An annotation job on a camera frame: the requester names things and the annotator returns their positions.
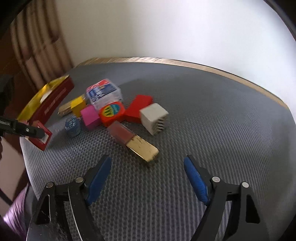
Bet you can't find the orange tape measure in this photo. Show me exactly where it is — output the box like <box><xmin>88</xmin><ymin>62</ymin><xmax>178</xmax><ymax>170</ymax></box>
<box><xmin>99</xmin><ymin>101</ymin><xmax>125</xmax><ymax>127</ymax></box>

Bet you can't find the clear plastic box blue label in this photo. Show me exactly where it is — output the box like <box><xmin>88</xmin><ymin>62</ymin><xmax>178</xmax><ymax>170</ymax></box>
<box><xmin>86</xmin><ymin>79</ymin><xmax>123</xmax><ymax>110</ymax></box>

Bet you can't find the red toffee tin box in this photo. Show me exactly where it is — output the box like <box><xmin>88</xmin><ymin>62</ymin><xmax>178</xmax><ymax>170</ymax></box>
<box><xmin>17</xmin><ymin>75</ymin><xmax>74</xmax><ymax>151</ymax></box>

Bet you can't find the beige rectangular bar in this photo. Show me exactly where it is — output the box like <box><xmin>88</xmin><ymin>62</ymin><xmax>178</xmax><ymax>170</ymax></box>
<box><xmin>58</xmin><ymin>102</ymin><xmax>72</xmax><ymax>116</ymax></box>

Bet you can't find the yellow cube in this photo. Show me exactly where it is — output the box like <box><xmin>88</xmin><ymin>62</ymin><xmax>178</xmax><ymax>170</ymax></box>
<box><xmin>70</xmin><ymin>96</ymin><xmax>86</xmax><ymax>118</ymax></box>

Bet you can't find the pink cube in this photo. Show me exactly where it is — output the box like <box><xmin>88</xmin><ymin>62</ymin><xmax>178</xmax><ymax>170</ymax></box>
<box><xmin>80</xmin><ymin>105</ymin><xmax>101</xmax><ymax>131</ymax></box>

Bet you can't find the grey honeycomb mesh mat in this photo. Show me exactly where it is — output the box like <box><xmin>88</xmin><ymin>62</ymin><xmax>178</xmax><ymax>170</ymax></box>
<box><xmin>20</xmin><ymin>63</ymin><xmax>295</xmax><ymax>240</ymax></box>

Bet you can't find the beige patterned curtain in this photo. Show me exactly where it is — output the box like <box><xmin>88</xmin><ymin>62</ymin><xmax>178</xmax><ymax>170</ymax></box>
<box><xmin>10</xmin><ymin>1</ymin><xmax>74</xmax><ymax>91</ymax></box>

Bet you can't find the gold and red rectangular box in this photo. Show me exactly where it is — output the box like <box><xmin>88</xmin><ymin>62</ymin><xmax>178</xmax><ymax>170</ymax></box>
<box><xmin>107</xmin><ymin>121</ymin><xmax>159</xmax><ymax>163</ymax></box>

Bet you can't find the red block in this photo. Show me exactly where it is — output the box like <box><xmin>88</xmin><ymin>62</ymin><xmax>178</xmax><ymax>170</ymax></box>
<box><xmin>125</xmin><ymin>95</ymin><xmax>153</xmax><ymax>123</ymax></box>

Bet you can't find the white cube striped side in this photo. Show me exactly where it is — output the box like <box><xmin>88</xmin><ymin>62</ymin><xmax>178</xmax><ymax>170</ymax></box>
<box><xmin>139</xmin><ymin>103</ymin><xmax>169</xmax><ymax>136</ymax></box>

